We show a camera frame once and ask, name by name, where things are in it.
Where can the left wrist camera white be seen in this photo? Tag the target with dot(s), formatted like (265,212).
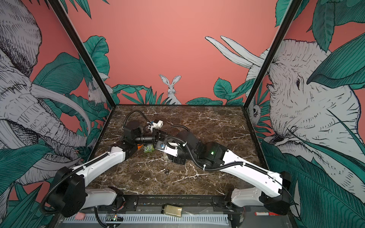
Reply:
(155,125)

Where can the white remote control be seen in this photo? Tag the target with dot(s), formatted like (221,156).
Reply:
(166,156)

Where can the brass metal box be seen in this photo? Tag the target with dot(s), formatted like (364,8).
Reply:
(171,210)

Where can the small circuit board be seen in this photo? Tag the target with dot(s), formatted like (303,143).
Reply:
(114,218)

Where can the black mounting rail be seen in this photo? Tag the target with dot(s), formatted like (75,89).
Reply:
(174,202)

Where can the red white marker pen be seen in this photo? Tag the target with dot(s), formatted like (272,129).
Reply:
(261,213)

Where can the white slotted cable duct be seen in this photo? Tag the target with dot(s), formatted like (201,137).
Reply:
(215,219)

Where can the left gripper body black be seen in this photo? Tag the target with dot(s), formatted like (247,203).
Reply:
(145,140)

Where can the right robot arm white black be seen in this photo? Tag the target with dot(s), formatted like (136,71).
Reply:
(270,189)

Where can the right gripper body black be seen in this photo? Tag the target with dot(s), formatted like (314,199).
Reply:
(181,159)

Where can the pink eraser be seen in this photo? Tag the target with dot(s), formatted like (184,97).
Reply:
(80,216)

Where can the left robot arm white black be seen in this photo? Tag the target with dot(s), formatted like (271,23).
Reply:
(69,193)

